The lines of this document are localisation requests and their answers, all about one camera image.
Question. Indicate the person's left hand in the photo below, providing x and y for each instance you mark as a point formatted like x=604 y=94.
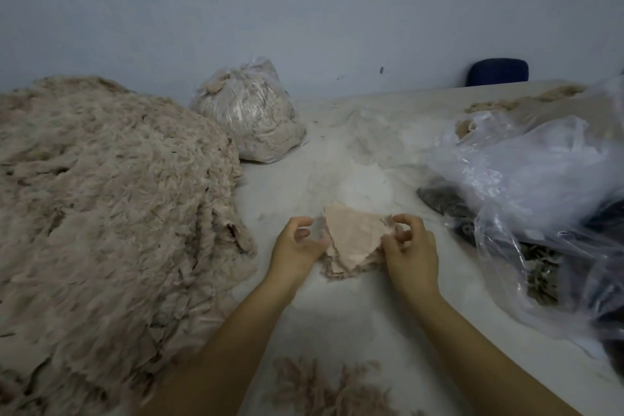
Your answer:
x=292 y=257

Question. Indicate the person's right hand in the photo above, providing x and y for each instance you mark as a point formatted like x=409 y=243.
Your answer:
x=411 y=260

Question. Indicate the beige fabric piece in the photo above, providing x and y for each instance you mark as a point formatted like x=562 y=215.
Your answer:
x=353 y=230

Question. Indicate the large pile beige fabric scraps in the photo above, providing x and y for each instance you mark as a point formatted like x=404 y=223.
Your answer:
x=97 y=226

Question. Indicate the person's left forearm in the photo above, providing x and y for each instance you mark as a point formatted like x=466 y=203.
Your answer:
x=214 y=357

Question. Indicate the person's right forearm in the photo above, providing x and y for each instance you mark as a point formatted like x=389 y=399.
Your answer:
x=492 y=362

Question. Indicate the beige fur pile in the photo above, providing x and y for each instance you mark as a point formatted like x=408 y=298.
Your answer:
x=517 y=99

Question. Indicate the beige frayed thread scraps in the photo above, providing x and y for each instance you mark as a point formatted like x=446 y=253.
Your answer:
x=327 y=391

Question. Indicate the large clear plastic bag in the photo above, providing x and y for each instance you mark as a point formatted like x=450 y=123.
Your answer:
x=536 y=177

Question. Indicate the clear bag of beige scraps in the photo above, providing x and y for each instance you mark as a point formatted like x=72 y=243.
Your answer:
x=249 y=109

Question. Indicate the blue chair back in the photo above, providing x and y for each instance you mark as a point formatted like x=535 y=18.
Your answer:
x=497 y=71

